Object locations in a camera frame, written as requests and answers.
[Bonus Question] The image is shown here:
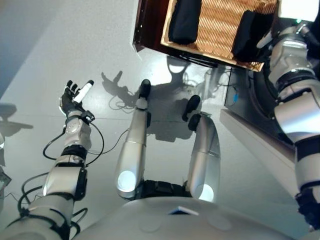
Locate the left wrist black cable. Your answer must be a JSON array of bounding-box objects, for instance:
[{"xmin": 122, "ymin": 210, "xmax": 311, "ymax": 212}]
[{"xmin": 17, "ymin": 119, "xmax": 105, "ymax": 240}]

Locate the silver washing machine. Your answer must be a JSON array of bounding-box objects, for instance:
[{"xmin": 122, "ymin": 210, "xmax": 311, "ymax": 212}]
[{"xmin": 219, "ymin": 66, "xmax": 300, "ymax": 161}]

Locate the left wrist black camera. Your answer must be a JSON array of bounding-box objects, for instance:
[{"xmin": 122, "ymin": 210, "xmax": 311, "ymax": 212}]
[{"xmin": 81, "ymin": 111, "xmax": 96, "ymax": 123}]

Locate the grey robot torso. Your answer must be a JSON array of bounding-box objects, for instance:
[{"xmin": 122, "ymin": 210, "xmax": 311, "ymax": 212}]
[{"xmin": 72, "ymin": 179, "xmax": 310, "ymax": 240}]

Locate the narrow black garment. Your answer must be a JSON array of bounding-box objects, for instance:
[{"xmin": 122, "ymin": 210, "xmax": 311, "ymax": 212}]
[{"xmin": 167, "ymin": 0, "xmax": 202, "ymax": 45}]

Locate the dark brown wooden stool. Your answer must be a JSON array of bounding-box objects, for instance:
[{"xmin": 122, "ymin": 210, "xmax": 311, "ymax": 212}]
[{"xmin": 131, "ymin": 0, "xmax": 219, "ymax": 69}]

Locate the black garment with yellow stripe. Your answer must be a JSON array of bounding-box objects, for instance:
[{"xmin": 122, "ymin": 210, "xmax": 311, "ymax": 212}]
[{"xmin": 231, "ymin": 9, "xmax": 276, "ymax": 63}]

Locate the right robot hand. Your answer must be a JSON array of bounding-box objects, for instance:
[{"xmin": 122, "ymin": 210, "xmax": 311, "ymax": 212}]
[{"xmin": 256, "ymin": 0, "xmax": 320, "ymax": 50}]

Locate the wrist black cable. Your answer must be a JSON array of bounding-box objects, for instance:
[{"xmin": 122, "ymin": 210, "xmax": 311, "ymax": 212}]
[
  {"xmin": 17, "ymin": 119, "xmax": 105, "ymax": 240},
  {"xmin": 301, "ymin": 23, "xmax": 320, "ymax": 62}
]

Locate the wicker laundry basket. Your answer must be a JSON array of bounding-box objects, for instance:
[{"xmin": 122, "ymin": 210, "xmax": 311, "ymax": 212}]
[{"xmin": 159, "ymin": 0, "xmax": 280, "ymax": 73}]

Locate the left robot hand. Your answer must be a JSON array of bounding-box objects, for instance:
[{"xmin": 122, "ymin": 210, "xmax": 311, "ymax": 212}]
[{"xmin": 58, "ymin": 79, "xmax": 95, "ymax": 118}]

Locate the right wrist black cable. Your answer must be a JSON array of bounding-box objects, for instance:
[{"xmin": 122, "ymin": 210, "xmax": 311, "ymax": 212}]
[{"xmin": 301, "ymin": 23, "xmax": 320, "ymax": 62}]

